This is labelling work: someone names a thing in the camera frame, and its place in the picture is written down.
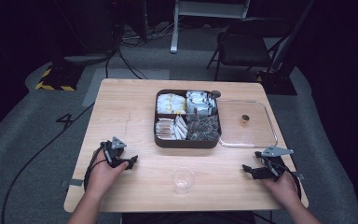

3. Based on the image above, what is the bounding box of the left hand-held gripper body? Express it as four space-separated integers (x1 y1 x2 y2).
100 136 129 169

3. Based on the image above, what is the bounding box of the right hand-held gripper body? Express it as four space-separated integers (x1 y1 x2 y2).
254 145 295 182

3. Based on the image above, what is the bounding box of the person's left hand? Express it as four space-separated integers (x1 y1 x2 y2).
85 151 131 197

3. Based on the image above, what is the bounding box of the person's right hand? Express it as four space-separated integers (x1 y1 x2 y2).
261 171 301 209

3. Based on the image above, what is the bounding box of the clear plastic tray lid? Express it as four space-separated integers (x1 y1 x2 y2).
215 98 279 149

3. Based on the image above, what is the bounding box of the pile of clear packets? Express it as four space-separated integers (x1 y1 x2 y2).
155 118 177 141

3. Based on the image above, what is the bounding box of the clear plastic cup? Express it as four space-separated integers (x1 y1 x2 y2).
171 166 196 196

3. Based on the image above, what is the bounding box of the dark brown compartment tray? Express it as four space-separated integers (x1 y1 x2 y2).
153 89 223 149

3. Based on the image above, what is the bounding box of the row of white sachets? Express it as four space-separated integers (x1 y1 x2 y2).
172 114 188 141

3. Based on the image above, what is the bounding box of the pile of dark packets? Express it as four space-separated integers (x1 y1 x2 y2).
186 113 221 142

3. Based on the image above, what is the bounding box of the pile of yellow white packets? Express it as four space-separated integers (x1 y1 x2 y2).
156 92 187 116

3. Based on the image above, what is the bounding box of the pile of silver packets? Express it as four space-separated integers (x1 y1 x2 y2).
186 90 217 119

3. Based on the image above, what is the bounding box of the black stand with base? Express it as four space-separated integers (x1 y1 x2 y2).
255 0 316 96

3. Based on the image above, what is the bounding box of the black yellow striped stand base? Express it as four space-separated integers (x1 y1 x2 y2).
34 63 86 92

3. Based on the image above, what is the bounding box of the black folding chair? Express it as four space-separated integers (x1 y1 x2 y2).
206 16 294 82

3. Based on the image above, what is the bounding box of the left hand-held gripper cable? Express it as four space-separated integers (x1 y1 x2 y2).
83 141 110 191

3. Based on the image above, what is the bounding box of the black floor cable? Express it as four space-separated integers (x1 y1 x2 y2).
0 102 96 224

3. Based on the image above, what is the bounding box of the bundle of floor cables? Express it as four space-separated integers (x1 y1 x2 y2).
104 18 181 80

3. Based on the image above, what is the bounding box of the white table frame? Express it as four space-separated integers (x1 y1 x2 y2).
170 0 252 55

